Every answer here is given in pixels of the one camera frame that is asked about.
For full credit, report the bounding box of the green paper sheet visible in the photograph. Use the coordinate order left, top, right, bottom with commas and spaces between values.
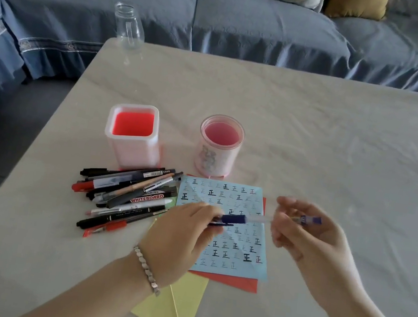
160, 195, 180, 219

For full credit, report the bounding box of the blue paper with writing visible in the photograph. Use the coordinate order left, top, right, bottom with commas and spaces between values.
166, 175, 282, 283

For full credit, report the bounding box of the black marker pen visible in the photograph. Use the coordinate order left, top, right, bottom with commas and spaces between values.
79, 164, 109, 180

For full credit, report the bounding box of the person's right hand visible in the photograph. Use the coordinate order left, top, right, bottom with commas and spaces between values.
259, 194, 379, 317

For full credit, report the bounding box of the black brush pen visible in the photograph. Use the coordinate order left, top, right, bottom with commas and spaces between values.
86, 156, 167, 193

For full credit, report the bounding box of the mustard yellow cushion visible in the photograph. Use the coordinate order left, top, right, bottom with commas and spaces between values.
323, 0, 390, 27

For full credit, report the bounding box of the round pink pen holder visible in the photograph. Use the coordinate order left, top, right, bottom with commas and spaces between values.
192, 112, 248, 184

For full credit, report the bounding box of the clear glass jar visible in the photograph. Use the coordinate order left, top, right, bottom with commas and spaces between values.
108, 1, 151, 51

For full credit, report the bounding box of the red paper sheet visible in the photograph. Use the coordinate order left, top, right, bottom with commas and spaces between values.
170, 173, 274, 294

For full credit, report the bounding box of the thin black fineliner pen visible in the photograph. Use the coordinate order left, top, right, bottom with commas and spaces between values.
76, 192, 169, 242

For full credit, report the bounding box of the square white red pen holder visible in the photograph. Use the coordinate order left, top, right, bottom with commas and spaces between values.
99, 99, 169, 175

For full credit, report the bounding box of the silver link bracelet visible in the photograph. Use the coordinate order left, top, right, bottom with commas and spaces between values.
126, 245, 168, 298

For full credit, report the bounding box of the peach pink pen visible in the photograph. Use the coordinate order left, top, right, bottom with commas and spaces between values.
93, 161, 175, 214

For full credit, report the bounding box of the white pen with black label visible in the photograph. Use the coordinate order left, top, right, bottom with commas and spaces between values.
85, 185, 174, 229

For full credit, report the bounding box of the blue covered sofa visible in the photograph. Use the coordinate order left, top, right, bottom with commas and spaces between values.
0, 0, 418, 210

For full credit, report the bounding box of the yellow paper sheet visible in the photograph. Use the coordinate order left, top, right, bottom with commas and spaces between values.
130, 217, 218, 317

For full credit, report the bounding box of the white pen with blue cap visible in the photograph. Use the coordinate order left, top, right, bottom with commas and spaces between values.
244, 205, 324, 235

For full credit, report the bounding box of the person's left hand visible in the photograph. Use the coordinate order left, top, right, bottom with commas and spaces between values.
130, 193, 228, 296

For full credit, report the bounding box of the thick black grey marker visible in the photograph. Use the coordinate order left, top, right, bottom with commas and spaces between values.
95, 175, 180, 221

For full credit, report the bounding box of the person's left forearm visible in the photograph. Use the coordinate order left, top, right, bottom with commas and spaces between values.
16, 238, 162, 317

